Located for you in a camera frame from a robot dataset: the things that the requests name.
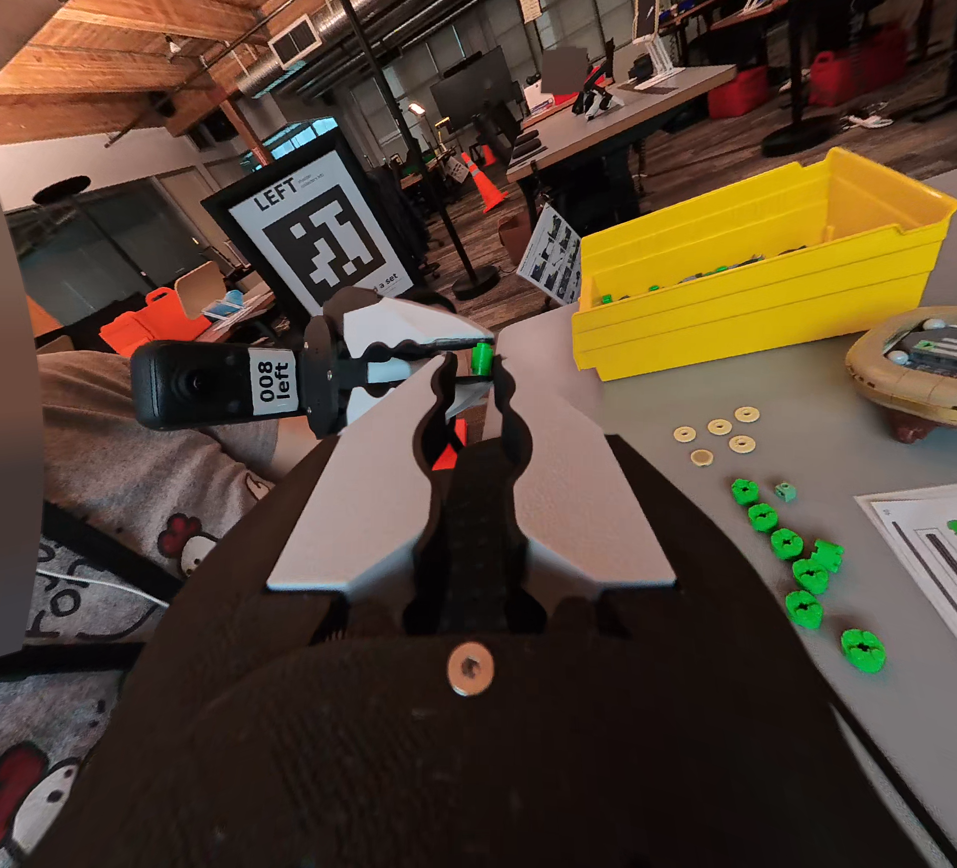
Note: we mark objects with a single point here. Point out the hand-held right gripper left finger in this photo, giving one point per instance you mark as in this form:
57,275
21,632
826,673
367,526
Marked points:
359,509

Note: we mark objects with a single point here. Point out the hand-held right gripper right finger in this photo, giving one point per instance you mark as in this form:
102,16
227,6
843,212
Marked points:
590,509

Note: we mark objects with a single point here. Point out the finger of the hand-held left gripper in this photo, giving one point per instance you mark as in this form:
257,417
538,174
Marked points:
467,397
404,322

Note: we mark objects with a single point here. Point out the small green brick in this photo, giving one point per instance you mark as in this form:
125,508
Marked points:
482,358

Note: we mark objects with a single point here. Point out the black toy axle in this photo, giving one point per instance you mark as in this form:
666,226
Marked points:
448,343

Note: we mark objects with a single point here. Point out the grey desk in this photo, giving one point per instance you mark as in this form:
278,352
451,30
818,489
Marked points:
658,397

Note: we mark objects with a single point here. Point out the tall black floor pole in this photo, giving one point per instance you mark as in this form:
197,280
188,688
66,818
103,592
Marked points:
476,282

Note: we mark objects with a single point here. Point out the orange plastic container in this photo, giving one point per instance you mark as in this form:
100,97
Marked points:
142,329

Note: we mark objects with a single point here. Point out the tan round plate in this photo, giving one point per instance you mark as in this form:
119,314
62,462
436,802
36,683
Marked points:
684,434
701,457
719,427
746,414
742,443

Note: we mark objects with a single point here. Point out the person's grey printed clothing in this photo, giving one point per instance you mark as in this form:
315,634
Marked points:
112,449

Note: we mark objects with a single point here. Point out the orange traffic cone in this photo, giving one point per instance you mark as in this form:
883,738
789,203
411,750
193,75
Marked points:
490,191

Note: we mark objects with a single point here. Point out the printed picture sheet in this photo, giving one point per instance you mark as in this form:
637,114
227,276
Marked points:
553,255

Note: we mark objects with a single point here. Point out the small teal brick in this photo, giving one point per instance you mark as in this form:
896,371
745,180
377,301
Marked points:
785,492

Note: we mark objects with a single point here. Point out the row of green round bricks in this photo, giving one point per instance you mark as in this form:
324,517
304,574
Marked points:
786,544

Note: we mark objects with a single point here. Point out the yellow plastic bin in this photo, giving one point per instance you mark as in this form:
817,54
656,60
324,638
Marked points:
748,329

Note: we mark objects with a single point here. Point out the black monitor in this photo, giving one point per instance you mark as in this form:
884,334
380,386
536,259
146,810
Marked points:
471,90

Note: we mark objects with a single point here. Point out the green toothed toy piece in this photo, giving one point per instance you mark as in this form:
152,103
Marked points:
828,554

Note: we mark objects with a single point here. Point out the black pole with disc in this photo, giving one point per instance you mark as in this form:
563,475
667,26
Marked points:
61,190

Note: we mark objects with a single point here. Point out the pile of loose toy bricks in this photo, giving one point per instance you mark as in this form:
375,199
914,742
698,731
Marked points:
718,273

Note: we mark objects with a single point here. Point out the grey work table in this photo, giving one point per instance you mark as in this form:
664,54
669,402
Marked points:
598,127

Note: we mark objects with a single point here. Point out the tan toy brick pot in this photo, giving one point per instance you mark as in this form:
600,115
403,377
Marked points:
875,374

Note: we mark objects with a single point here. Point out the white instruction booklet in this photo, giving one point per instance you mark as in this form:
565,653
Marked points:
927,546

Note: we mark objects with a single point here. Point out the small red bin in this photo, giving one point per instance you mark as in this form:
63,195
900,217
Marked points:
736,98

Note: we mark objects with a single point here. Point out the black pole with round base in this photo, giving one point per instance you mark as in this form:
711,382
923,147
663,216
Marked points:
800,135

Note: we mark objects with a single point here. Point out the large red container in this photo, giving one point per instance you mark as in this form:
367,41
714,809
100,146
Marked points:
852,75

